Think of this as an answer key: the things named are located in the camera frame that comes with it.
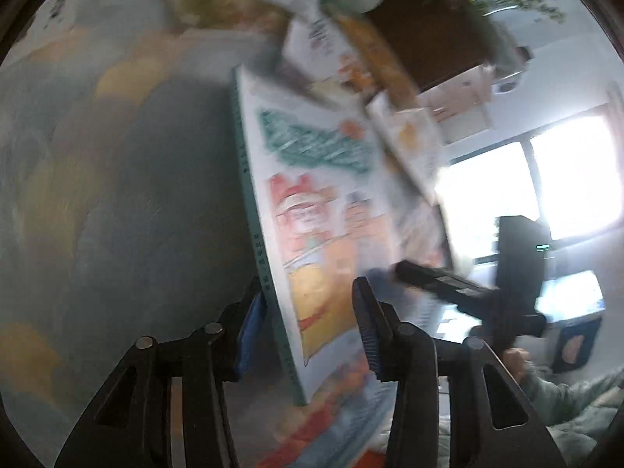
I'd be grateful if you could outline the person's right hand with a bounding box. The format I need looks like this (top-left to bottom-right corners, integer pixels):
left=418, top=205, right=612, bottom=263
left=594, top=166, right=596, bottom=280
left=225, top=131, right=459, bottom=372
left=502, top=347, right=532, bottom=385

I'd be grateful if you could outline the thin white book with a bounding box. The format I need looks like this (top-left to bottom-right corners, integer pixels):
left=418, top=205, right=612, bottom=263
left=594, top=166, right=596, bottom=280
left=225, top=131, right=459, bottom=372
left=283, top=12, right=372, bottom=104

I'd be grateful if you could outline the window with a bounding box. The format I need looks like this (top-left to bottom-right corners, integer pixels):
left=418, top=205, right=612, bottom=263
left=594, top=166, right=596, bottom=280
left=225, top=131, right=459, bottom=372
left=434, top=114, right=616, bottom=266

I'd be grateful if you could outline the fan-patterned tablecloth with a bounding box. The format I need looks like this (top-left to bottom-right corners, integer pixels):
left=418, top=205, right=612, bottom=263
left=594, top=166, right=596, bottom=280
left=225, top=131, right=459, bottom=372
left=0, top=0, right=313, bottom=468

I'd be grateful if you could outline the white book with orange figure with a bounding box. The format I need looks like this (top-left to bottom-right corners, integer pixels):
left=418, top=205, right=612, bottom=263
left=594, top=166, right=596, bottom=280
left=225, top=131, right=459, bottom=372
left=365, top=92, right=445, bottom=202

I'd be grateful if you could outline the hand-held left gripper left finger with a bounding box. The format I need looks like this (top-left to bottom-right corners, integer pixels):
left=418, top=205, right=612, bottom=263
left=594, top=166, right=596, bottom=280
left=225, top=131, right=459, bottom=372
left=53, top=278, right=268, bottom=468

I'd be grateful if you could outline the person's right forearm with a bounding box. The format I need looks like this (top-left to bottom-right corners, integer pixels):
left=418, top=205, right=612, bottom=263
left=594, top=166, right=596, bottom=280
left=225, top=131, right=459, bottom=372
left=517, top=368, right=624, bottom=449

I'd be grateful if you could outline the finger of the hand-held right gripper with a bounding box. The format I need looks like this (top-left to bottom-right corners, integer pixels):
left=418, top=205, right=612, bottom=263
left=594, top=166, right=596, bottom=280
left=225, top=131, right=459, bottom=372
left=395, top=261, right=498, bottom=312

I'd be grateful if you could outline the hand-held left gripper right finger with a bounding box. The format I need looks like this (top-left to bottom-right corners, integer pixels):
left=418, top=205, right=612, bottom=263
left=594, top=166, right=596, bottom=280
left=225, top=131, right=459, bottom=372
left=352, top=277, right=569, bottom=468

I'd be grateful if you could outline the teal spine cartoon book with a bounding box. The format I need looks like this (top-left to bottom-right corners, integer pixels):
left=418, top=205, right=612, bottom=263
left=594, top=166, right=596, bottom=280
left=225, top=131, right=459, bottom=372
left=229, top=65, right=459, bottom=408

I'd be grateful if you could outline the orange-brown book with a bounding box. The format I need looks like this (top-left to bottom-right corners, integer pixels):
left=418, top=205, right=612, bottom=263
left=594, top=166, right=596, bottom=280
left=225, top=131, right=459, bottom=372
left=331, top=10, right=421, bottom=108

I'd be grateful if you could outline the red and blue cover book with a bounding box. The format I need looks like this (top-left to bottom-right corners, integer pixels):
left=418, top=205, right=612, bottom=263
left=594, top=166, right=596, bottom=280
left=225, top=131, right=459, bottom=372
left=253, top=351, right=406, bottom=468

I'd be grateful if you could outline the bright screen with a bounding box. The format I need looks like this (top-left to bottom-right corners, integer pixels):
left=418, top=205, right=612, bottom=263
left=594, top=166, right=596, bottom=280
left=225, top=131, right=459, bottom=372
left=534, top=270, right=605, bottom=323

